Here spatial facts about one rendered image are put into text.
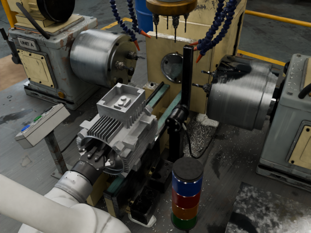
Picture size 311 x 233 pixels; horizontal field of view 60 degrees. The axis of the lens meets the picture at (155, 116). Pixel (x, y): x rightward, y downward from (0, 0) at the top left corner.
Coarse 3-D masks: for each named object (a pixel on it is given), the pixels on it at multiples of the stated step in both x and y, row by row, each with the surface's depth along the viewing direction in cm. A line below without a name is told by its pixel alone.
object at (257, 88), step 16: (224, 64) 91; (240, 64) 90; (256, 64) 90; (272, 64) 91; (224, 80) 89; (240, 80) 87; (256, 80) 86; (272, 80) 86; (208, 96) 92; (224, 96) 89; (240, 96) 87; (256, 96) 85; (272, 96) 90; (208, 112) 96; (224, 112) 92; (240, 112) 89; (256, 112) 86; (256, 128) 94
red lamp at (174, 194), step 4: (172, 188) 55; (172, 192) 56; (200, 192) 55; (172, 196) 57; (176, 196) 54; (180, 196) 53; (184, 196) 53; (188, 196) 53; (192, 196) 53; (196, 196) 54; (176, 200) 55; (180, 200) 54; (184, 200) 54; (188, 200) 53; (192, 200) 54; (196, 200) 55; (176, 204) 56; (180, 204) 55; (184, 204) 55; (188, 204) 54; (192, 204) 55; (196, 204) 56; (188, 208) 55
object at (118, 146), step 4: (148, 104) 87; (144, 108) 86; (148, 108) 86; (152, 108) 87; (148, 112) 86; (84, 128) 79; (80, 132) 78; (84, 132) 79; (80, 136) 79; (84, 136) 78; (116, 144) 74; (120, 144) 75; (116, 148) 75; (120, 148) 74; (124, 172) 82; (120, 176) 83; (124, 176) 82
